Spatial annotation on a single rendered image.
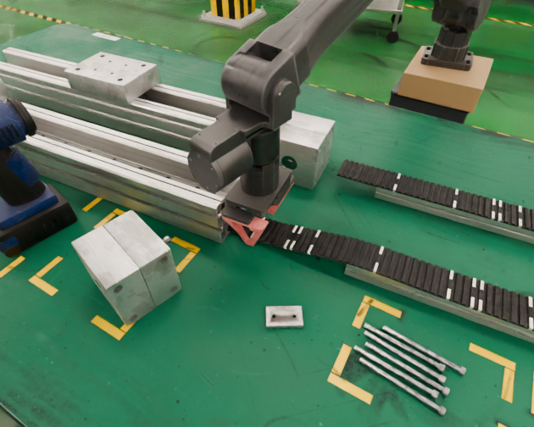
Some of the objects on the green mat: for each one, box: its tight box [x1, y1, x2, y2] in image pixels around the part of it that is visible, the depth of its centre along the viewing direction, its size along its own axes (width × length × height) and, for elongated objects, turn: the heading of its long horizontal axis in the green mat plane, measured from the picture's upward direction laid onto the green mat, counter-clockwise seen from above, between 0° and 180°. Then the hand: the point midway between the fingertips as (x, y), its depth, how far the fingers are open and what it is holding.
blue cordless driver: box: [0, 97, 77, 258], centre depth 53 cm, size 8×20×22 cm, turn 137°
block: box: [71, 210, 182, 327], centre depth 52 cm, size 10×11×10 cm
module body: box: [2, 97, 247, 243], centre depth 72 cm, size 80×10×8 cm, turn 65°
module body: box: [0, 47, 228, 152], centre depth 84 cm, size 80×10×8 cm, turn 65°
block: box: [279, 111, 336, 190], centre depth 71 cm, size 9×12×10 cm
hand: (260, 224), depth 61 cm, fingers open, 8 cm apart
